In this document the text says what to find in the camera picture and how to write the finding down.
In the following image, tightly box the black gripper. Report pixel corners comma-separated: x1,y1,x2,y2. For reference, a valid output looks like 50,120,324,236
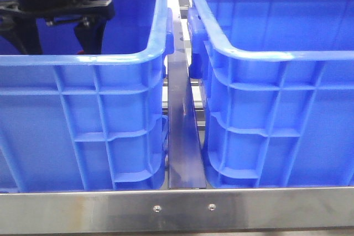
1,0,115,55

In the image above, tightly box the large blue bin left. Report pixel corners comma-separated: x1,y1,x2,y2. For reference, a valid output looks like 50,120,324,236
1,0,174,193

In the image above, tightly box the large blue bin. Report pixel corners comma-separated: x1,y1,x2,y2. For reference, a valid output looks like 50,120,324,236
189,0,353,188
1,0,174,193

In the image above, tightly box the dark metal divider bar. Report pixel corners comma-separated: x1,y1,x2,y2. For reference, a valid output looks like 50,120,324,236
168,8,207,189

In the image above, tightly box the large blue bin right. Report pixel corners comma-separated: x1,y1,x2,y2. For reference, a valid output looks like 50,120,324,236
189,0,353,188

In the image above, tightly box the metal roller conveyor frame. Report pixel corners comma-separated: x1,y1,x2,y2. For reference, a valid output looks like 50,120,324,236
178,0,192,19

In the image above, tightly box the stainless steel front rail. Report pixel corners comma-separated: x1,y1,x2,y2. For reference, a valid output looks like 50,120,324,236
1,187,353,234

